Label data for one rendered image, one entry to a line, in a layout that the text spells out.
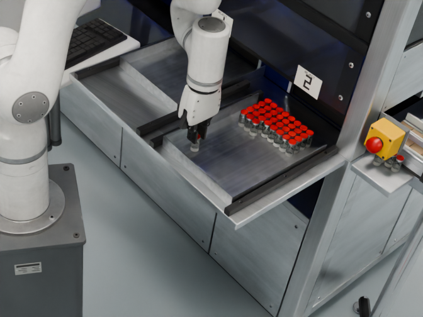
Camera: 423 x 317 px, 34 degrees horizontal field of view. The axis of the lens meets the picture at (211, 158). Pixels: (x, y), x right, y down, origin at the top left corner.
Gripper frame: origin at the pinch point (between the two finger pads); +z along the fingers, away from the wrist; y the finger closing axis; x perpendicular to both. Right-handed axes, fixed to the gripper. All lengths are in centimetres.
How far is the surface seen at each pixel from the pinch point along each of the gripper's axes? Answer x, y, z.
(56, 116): -86, -12, 60
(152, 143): -6.6, 8.6, 4.0
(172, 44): -39.2, -24.9, 4.9
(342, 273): 27, -54, 73
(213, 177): 10.4, 2.8, 5.7
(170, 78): -27.1, -14.3, 5.8
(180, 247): -28, -30, 94
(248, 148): 7.8, -12.1, 5.9
